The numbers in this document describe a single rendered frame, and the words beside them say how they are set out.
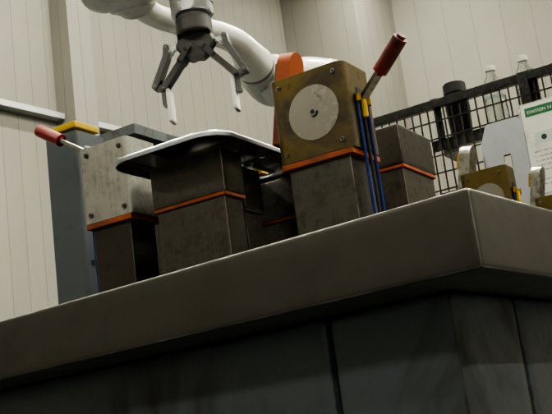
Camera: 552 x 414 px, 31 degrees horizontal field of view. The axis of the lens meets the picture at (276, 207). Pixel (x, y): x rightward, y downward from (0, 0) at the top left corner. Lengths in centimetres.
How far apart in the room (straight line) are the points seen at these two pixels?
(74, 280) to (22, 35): 894
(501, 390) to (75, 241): 116
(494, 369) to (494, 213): 10
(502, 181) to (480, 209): 139
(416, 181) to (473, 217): 102
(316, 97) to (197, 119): 1074
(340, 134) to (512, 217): 76
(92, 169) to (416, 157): 48
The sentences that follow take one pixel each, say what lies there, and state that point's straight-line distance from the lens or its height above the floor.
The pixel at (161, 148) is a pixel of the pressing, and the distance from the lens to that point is 132.
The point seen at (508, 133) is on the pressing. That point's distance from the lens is 265.
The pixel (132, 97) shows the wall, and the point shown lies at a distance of 1132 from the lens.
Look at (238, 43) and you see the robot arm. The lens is 243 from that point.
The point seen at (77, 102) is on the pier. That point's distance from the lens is 1032.
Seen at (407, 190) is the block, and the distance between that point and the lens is 147.
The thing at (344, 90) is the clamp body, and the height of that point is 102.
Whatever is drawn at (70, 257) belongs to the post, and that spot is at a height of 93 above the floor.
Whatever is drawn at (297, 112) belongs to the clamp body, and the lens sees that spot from 131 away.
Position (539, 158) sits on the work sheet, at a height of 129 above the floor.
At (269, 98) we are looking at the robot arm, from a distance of 259.
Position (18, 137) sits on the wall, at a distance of 1004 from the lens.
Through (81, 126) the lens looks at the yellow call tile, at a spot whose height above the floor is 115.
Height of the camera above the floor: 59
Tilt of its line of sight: 14 degrees up
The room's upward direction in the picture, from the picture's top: 7 degrees counter-clockwise
